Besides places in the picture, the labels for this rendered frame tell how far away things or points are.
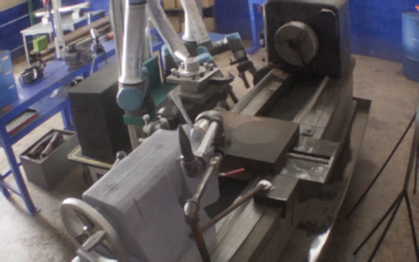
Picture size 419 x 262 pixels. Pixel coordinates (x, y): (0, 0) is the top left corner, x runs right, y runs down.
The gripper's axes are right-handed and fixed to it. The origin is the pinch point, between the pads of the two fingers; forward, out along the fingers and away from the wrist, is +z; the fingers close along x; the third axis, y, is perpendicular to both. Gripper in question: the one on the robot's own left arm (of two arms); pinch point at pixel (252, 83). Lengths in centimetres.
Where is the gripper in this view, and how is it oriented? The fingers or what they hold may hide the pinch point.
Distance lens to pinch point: 257.5
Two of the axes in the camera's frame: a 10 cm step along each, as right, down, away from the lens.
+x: 5.5, -3.5, 7.6
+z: 3.7, 9.2, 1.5
